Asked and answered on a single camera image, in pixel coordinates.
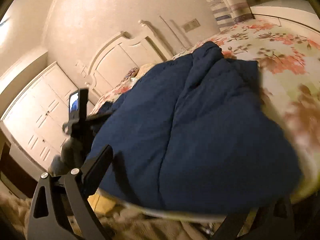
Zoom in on navy blue puffer jacket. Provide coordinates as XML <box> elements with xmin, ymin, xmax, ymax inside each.
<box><xmin>89</xmin><ymin>42</ymin><xmax>302</xmax><ymax>215</ymax></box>

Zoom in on white wardrobe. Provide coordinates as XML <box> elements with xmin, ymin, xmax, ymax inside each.
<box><xmin>1</xmin><ymin>62</ymin><xmax>77</xmax><ymax>170</ymax></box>

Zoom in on patterned round cushion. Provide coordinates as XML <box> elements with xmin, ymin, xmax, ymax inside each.
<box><xmin>123</xmin><ymin>67</ymin><xmax>139</xmax><ymax>81</ymax></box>

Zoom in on white wooden headboard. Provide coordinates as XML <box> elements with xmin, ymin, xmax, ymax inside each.
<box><xmin>84</xmin><ymin>20</ymin><xmax>174</xmax><ymax>104</ymax></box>

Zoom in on cream yellow pillow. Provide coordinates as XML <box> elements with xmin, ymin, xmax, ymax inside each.
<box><xmin>135</xmin><ymin>63</ymin><xmax>155</xmax><ymax>79</ymax></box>

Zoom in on slim white desk lamp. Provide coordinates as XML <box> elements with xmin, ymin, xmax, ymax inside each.
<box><xmin>159</xmin><ymin>15</ymin><xmax>186</xmax><ymax>50</ymax></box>

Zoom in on floral bed quilt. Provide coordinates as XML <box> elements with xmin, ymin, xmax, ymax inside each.
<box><xmin>102</xmin><ymin>20</ymin><xmax>319</xmax><ymax>202</ymax></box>

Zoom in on sailboat print curtain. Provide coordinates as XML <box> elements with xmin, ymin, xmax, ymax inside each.
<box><xmin>206</xmin><ymin>0</ymin><xmax>253</xmax><ymax>31</ymax></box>

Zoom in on white window bench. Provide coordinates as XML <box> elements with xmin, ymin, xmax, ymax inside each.
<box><xmin>250</xmin><ymin>0</ymin><xmax>319</xmax><ymax>32</ymax></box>

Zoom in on paper notices on wall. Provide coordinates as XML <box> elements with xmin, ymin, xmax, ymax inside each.
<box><xmin>75</xmin><ymin>60</ymin><xmax>88</xmax><ymax>78</ymax></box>

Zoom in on wall socket plate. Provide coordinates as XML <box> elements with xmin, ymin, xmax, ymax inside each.
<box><xmin>182</xmin><ymin>18</ymin><xmax>201</xmax><ymax>33</ymax></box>

